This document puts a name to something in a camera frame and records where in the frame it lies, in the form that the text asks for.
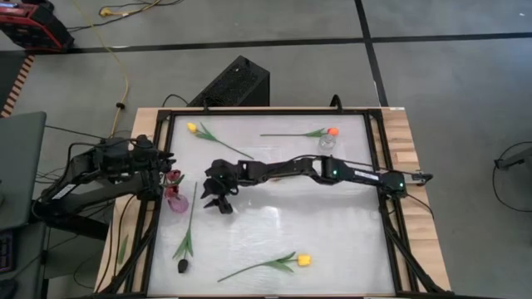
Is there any purple ribbed glass vase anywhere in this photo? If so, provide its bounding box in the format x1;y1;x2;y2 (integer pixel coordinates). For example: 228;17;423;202
166;193;190;214

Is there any green fallen leaf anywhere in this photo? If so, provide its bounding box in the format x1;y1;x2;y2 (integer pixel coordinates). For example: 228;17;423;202
117;233;131;266

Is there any clear cut-glass vase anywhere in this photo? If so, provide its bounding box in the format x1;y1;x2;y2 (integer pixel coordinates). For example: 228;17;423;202
318;134;337;153

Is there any yellow power cord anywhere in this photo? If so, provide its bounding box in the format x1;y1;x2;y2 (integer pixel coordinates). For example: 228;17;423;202
70;0;130;138

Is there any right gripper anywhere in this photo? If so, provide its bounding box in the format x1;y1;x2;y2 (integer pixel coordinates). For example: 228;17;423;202
200;159;244;215

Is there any red and black equipment case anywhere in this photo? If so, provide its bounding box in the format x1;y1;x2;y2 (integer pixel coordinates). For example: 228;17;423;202
0;0;76;53

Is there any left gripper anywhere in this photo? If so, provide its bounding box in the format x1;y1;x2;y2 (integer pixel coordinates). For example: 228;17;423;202
132;139;177;174

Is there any black floor mat striped edge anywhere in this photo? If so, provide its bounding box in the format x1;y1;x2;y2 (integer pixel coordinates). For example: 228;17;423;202
0;51;35;120

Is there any black stand with round base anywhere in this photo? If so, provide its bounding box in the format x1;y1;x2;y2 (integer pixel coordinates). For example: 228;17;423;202
492;140;532;213

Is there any black computer tower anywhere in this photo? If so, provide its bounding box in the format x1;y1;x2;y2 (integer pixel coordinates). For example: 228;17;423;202
186;55;271;108

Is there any yellow artificial tulip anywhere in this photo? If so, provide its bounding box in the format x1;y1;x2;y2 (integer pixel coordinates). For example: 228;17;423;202
185;121;255;160
216;251;313;283

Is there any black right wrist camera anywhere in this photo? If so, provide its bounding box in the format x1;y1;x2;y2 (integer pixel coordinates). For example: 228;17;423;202
209;159;234;180

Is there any grey flat panel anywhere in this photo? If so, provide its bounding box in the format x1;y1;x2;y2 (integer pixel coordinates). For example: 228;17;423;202
0;110;47;232

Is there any orange artificial tulip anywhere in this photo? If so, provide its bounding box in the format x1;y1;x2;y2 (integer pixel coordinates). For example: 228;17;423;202
259;126;340;139

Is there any yellow cable with plug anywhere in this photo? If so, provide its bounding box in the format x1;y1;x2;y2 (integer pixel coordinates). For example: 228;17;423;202
98;0;186;18

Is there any black keyboard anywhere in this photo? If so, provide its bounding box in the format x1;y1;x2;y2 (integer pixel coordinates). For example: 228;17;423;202
0;230;17;275

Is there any dark purple artificial tulip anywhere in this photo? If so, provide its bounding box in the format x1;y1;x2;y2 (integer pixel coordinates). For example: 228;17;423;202
171;181;199;275

